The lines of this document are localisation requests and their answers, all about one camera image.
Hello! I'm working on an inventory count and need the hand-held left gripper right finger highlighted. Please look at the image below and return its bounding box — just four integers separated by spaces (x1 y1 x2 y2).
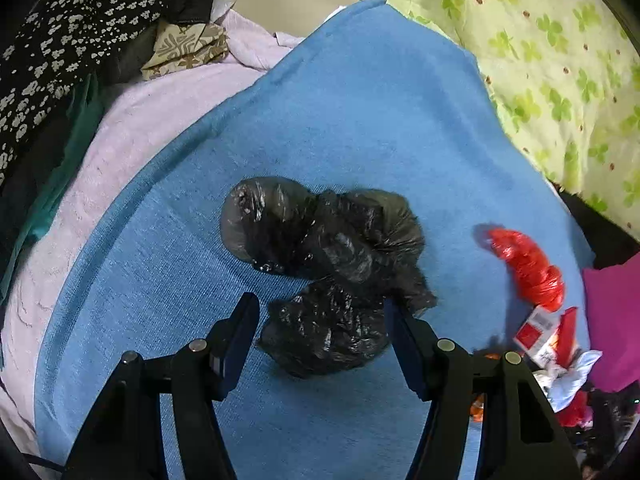
384 297 583 480

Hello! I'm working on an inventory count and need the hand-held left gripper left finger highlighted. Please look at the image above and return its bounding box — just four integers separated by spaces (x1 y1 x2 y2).
62 292 261 480

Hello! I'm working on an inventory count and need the knotted black plastic bag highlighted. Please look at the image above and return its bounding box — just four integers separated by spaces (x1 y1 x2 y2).
220 177 426 281

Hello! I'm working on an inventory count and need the red and white small box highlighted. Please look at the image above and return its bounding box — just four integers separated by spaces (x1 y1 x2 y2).
514 305 559 367

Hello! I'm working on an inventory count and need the red plastic bag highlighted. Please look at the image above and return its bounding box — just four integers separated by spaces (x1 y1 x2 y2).
487 228 567 313

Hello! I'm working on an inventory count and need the red wrapper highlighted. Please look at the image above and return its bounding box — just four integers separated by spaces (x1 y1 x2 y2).
554 306 582 370

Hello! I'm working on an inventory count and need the magenta cushion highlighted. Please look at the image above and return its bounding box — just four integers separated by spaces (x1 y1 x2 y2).
581 251 640 395

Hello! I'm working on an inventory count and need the blue towel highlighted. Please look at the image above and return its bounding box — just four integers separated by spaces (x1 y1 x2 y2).
34 0 597 480

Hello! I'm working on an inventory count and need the pink towel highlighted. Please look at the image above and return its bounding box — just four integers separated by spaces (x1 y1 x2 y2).
0 10 301 443

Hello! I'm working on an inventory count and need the teal cloth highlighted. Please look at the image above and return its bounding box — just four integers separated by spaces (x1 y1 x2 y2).
0 74 107 303

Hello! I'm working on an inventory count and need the beige leaf pattern cloth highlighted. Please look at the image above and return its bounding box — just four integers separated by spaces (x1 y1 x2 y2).
141 22 231 82

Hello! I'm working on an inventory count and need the green clover print quilt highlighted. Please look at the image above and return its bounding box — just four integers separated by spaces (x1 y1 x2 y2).
332 0 640 235

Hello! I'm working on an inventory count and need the beige pillow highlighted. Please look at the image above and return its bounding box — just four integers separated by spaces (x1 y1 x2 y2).
224 0 362 42

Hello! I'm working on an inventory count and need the black white floral cloth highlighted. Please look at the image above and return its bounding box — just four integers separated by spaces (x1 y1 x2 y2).
0 0 171 188

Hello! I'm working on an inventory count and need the black cable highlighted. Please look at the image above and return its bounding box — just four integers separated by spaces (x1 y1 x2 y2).
24 452 67 475

